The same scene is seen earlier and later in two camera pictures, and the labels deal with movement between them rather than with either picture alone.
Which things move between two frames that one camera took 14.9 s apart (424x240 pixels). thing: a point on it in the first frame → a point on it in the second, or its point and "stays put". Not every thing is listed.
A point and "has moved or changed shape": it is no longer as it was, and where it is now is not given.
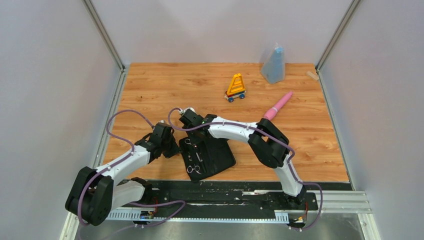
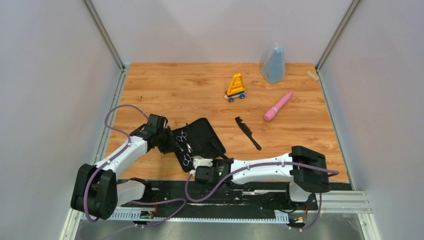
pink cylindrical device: (270, 114) stays put
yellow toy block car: (236, 88) stays put
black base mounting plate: (182, 199) stays put
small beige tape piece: (312, 75) stays put
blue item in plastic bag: (273, 69) stays put
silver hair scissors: (190, 169) → (186, 161)
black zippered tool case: (206, 157) has moved or changed shape
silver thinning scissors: (188, 141) → (180, 139)
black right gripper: (196, 140) → (215, 161)
